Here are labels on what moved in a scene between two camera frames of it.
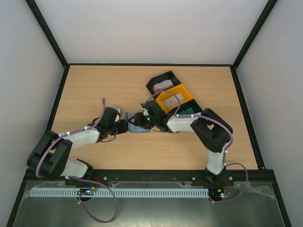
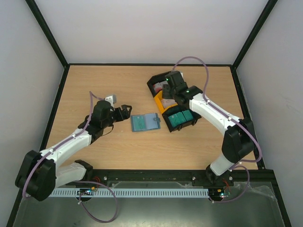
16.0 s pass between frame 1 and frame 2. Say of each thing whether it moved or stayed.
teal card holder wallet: moved
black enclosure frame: stayed
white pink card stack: stayed
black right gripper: moved
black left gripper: moved
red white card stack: stayed
